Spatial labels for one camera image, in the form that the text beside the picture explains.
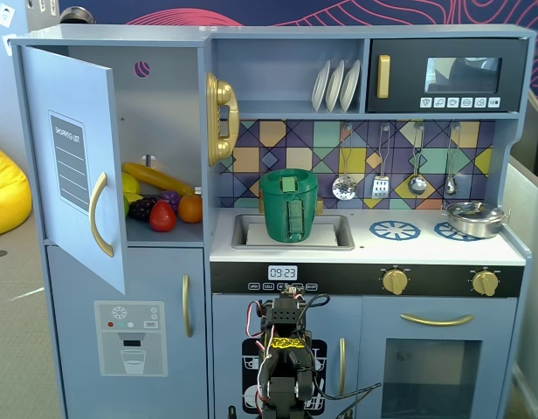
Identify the metal slotted spatula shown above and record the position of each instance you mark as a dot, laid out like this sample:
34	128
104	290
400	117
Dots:
380	187

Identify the red toy strawberry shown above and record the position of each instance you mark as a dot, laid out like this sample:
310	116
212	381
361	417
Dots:
162	218

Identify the metal toy spoon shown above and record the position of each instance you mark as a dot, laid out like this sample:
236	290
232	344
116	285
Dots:
450	187

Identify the metal toy ladle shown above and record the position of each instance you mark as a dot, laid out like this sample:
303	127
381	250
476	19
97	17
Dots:
417	185

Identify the dark toy grapes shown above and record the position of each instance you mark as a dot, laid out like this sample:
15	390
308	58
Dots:
140	209

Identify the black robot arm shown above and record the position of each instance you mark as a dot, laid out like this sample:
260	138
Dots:
286	312

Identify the yellow toy banana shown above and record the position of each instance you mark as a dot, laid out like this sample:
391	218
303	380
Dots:
155	176

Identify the steel pot with lid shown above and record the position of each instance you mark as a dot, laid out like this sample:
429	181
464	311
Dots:
474	224

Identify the grey partition panel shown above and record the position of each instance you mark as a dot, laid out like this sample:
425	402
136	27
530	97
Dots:
529	262

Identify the black panel behind partition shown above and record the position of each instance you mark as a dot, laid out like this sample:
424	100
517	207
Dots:
531	139

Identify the green plastic bucket container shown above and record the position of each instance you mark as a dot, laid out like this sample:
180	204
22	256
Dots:
273	209

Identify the gold toy faucet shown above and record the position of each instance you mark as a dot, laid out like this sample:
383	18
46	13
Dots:
320	206

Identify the white toy plate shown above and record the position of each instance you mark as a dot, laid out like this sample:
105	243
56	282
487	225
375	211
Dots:
351	85
319	87
334	87

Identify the blue oven door with window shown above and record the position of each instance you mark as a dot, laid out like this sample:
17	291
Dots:
374	371

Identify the blue ice dispenser fridge door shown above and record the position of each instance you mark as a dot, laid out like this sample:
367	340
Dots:
77	393

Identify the green toy fruit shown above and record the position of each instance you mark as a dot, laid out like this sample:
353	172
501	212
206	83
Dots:
126	206

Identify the blue dishwasher door black print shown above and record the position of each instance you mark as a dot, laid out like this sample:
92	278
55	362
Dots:
225	314

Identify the metal slotted skimmer spoon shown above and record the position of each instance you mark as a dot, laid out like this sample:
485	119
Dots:
344	188

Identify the gold stove knob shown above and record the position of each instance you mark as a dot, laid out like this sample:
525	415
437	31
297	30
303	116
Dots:
485	283
394	282

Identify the yellow toy lemon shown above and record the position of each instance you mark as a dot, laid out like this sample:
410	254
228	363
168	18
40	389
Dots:
130	183

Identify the grey toy sink basin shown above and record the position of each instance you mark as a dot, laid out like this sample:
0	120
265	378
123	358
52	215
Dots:
239	231

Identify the blue wooden toy kitchen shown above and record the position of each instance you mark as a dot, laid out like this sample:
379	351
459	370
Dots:
295	32

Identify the yellow beanbag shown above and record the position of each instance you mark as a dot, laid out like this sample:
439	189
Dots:
7	192

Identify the toy orange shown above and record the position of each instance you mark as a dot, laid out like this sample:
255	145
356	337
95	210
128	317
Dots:
190	209

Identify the dark round metal object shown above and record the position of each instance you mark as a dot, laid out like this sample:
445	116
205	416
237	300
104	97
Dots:
77	15

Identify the white wall socket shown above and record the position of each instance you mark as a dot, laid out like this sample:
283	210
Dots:
9	43
4	15

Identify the purple toy grapes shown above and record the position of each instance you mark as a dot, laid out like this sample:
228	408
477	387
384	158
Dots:
170	198

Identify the gold toy telephone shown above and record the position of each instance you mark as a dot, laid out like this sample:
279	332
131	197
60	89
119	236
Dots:
221	94

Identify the blue shopping list cabinet door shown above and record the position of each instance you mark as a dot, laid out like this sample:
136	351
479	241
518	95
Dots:
68	87

